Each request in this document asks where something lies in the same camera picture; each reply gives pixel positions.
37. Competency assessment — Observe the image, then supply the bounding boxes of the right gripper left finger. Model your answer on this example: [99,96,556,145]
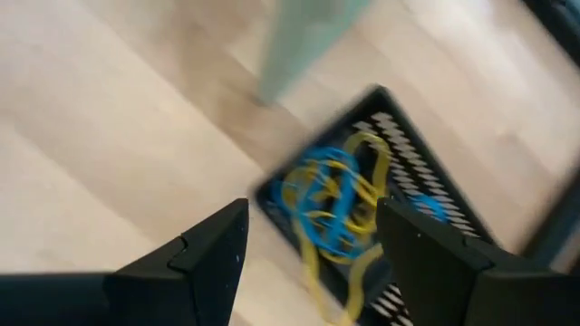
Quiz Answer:
[0,197,250,326]

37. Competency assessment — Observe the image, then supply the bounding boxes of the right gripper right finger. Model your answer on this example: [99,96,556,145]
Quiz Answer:
[375,197,580,326]

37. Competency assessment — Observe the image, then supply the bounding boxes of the blue rubber band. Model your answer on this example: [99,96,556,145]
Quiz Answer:
[410,193,450,224]
[270,146,364,260]

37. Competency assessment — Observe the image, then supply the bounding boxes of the yellow rubber band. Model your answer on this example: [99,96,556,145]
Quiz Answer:
[280,129,392,267]
[292,216,386,326]

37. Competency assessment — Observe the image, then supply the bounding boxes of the black slotted plastic basket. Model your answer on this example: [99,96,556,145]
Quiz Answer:
[252,83,502,326]

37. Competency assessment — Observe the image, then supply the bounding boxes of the green perforated metal riser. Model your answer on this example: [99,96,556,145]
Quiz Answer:
[256,0,373,108]

